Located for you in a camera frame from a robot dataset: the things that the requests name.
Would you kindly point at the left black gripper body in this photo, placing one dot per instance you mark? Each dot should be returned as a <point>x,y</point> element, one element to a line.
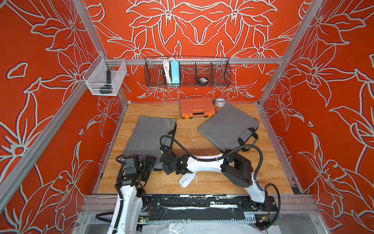
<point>144,168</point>

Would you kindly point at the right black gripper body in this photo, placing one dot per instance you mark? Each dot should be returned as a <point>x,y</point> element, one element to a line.
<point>168,167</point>

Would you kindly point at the white computer mouse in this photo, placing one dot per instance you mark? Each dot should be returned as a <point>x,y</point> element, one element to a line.
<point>186,179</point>

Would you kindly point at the grey laptop bag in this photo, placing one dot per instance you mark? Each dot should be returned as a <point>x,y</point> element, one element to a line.
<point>230,128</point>
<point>146,135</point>

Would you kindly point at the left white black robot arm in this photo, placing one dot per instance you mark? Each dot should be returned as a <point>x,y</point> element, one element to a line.
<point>131,195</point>

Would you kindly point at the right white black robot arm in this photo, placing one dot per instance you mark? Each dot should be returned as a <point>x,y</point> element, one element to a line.
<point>236,168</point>

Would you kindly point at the orange tool case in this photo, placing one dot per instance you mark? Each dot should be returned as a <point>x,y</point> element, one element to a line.
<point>197,107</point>

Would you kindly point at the dark green flashlight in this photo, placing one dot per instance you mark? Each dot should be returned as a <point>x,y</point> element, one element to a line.
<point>107,88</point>

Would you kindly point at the light blue power bank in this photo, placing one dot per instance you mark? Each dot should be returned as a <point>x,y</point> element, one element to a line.
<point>175,73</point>

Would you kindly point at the small black square device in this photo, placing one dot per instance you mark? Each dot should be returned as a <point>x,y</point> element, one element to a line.
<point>202,81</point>

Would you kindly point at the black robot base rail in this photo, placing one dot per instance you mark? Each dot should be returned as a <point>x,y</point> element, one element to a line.
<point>213,208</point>

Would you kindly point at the grey duct tape roll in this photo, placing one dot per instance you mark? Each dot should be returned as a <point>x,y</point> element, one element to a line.
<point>220,102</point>

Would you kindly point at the black wire wall basket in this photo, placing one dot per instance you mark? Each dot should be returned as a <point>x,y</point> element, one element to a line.
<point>217,70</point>

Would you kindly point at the clear acrylic wall box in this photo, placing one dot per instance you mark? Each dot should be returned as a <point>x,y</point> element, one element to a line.
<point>95,76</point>

